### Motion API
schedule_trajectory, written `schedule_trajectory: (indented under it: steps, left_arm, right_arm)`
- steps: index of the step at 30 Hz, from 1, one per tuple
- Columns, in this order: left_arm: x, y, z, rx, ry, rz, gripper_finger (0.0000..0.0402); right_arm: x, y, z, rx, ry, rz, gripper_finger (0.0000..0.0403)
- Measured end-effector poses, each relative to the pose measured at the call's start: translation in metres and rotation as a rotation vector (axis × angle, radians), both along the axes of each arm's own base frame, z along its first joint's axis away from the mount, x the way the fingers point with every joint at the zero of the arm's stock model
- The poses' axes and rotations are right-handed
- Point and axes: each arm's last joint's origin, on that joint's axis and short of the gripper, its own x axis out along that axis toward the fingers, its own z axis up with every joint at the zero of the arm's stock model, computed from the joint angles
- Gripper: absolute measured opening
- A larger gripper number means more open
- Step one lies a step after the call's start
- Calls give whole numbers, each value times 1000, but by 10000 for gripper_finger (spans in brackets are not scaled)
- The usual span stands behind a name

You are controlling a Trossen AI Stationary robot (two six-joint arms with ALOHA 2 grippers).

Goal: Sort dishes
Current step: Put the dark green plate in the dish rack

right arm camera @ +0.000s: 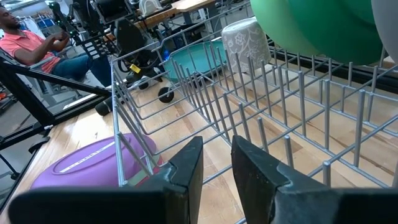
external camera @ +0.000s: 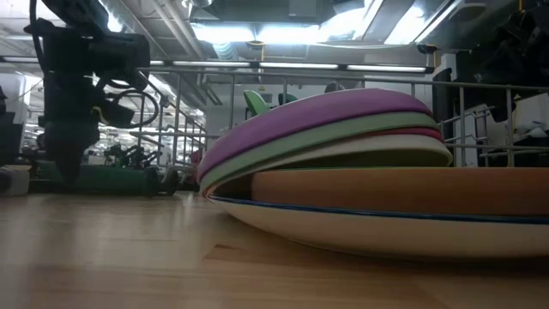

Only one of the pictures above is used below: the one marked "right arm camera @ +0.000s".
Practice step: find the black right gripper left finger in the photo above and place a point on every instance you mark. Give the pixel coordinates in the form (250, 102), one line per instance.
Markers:
(174, 193)

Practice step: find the black teleoperation rig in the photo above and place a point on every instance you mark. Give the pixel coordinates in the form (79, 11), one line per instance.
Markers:
(90, 18)

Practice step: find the person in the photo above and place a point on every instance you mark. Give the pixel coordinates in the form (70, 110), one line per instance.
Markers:
(28, 46)

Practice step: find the grey plate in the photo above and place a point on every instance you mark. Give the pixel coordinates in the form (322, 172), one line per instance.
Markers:
(388, 25)

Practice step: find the patterned glass cup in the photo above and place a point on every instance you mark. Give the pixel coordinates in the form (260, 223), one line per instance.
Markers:
(245, 43)

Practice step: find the dark green plate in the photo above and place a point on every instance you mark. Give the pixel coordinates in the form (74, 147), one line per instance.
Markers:
(335, 31)

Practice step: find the black aluminium table frame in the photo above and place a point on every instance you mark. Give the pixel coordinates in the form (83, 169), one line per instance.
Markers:
(25, 93)

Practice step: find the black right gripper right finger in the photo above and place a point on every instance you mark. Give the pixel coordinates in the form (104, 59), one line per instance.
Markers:
(264, 193)

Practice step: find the sage green plate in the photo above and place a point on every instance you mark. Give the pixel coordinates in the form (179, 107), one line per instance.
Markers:
(140, 179)

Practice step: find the teal plate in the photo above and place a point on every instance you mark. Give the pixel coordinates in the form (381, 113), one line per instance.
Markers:
(192, 59)

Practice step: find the wooden background table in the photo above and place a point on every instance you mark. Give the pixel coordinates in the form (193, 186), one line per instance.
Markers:
(174, 12)

